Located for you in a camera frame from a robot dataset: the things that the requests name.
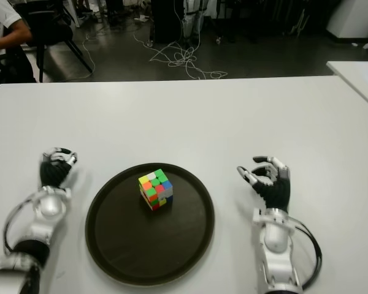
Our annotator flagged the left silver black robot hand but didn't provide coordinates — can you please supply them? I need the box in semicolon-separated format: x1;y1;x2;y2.
38;146;79;189

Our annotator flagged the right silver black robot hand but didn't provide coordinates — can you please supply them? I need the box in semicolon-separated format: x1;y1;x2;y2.
236;155;292;212

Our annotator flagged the multicoloured Rubik's cube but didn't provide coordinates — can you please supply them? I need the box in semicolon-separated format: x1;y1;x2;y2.
137;168;175;211

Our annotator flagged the dark brown round plate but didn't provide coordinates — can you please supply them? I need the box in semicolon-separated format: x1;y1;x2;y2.
85;162;216;287

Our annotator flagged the white neighbouring table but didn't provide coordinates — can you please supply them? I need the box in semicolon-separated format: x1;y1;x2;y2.
326;60;368;113

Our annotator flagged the black chair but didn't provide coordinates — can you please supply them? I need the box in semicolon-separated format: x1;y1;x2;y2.
24;0;94;83

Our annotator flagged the folded metal stand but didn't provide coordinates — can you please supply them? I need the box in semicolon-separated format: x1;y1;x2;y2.
289;9;310;36

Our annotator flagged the black cabinet on casters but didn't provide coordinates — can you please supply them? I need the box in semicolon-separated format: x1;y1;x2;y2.
151;0;185;43

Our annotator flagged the white cabinet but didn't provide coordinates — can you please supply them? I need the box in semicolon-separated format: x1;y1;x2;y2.
326;0;368;43

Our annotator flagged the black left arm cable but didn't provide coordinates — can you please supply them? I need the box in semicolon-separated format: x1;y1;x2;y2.
2;195;39;255

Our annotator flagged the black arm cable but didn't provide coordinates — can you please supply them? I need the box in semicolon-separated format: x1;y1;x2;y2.
2;195;39;255
289;216;323;290

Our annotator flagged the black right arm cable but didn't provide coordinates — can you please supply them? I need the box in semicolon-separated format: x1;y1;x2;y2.
289;216;323;290

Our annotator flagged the long white floor cable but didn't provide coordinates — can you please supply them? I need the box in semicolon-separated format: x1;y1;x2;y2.
47;29;113;83

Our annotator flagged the tangled white floor cable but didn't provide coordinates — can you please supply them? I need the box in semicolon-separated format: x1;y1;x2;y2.
131;32;229;80

